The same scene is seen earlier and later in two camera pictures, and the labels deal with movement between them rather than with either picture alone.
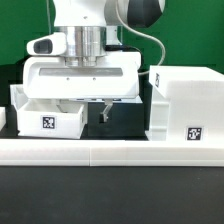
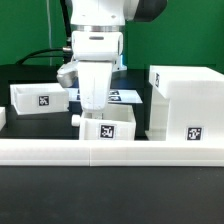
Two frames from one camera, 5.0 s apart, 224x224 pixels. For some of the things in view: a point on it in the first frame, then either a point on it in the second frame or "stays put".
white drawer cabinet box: (187, 104) stays put
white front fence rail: (112, 153) stays put
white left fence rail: (3, 121) stays put
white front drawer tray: (43, 119) → (118, 123)
